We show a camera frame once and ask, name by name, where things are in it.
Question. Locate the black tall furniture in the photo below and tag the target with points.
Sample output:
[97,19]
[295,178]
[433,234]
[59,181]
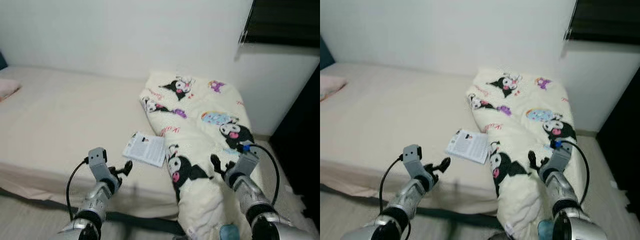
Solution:
[622,135]
[302,150]

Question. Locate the black window blind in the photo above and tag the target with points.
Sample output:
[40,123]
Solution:
[285,22]
[605,20]

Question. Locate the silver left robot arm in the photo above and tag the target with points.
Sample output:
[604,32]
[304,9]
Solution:
[92,202]
[405,200]

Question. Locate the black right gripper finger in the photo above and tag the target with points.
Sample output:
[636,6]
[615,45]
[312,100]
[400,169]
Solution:
[533,160]
[215,164]
[543,162]
[226,167]

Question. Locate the white paperback book blue letters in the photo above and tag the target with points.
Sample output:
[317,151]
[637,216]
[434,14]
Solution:
[145,149]
[467,146]

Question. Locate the pink patterned pillow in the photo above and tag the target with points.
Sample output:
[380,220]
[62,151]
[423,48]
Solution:
[330,87]
[7,89]

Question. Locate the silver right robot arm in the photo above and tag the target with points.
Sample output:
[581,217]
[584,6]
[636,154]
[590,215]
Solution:
[250,195]
[565,192]

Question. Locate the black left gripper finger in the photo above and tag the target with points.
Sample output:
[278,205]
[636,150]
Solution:
[445,164]
[128,167]
[429,167]
[114,171]

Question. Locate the cream cartoon print blanket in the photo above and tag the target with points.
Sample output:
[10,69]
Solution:
[520,145]
[197,142]

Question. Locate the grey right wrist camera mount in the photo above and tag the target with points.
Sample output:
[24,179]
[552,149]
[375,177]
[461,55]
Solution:
[560,159]
[247,162]

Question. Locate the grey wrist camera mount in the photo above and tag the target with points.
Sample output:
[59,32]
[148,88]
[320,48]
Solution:
[100,165]
[247,162]
[560,159]
[415,161]

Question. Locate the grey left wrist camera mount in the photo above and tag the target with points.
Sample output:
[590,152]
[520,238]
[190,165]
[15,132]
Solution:
[415,161]
[100,165]

